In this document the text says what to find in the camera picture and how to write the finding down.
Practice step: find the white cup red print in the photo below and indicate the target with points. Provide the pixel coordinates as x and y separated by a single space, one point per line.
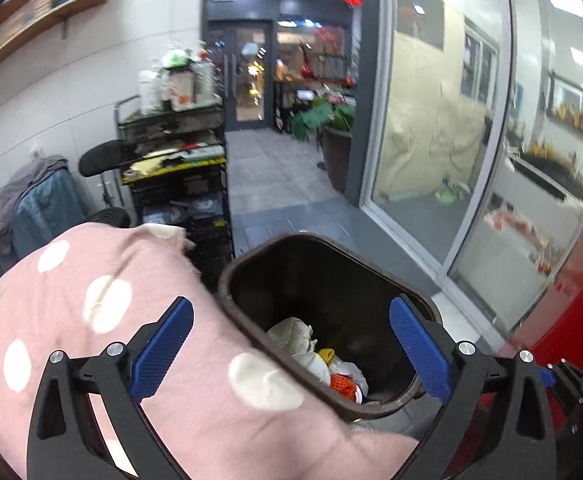
181 92

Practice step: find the yellow tray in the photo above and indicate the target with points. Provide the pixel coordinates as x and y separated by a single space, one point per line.
146 164

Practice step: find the dark brown trash bin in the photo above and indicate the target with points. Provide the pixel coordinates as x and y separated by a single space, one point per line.
311 280

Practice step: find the grey blue clothes pile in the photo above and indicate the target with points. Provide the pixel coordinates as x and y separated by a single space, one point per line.
36 210

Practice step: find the yellow knitted pouch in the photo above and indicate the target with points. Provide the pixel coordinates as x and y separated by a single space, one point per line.
326 355

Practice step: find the group of pump bottles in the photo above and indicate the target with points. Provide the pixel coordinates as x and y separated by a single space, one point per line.
156 85

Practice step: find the black trolley cart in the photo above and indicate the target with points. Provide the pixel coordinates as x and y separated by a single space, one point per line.
181 195

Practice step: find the aluminium framed glass partition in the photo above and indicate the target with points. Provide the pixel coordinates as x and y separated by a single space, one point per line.
421 135

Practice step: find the pink polka dot blanket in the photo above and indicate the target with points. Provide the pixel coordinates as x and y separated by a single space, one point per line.
121 360

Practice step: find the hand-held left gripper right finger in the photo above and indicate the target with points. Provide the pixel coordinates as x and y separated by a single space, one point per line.
419 347

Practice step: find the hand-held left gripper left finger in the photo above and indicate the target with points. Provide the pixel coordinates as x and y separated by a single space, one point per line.
164 345

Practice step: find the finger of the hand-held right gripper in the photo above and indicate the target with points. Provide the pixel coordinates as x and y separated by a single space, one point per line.
571 390

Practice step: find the red glossy object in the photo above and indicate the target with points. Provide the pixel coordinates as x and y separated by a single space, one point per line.
571 285

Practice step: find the glass double door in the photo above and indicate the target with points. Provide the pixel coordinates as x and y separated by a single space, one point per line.
246 75

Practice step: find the red foam fruit net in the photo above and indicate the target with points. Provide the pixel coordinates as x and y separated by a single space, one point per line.
344 387

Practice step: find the potted plant dark pot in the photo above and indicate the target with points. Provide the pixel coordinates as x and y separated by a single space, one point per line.
336 160

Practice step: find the black stool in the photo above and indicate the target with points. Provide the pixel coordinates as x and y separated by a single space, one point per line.
101 157

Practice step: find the dark wooden side table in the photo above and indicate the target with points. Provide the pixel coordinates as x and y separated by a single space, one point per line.
291 105

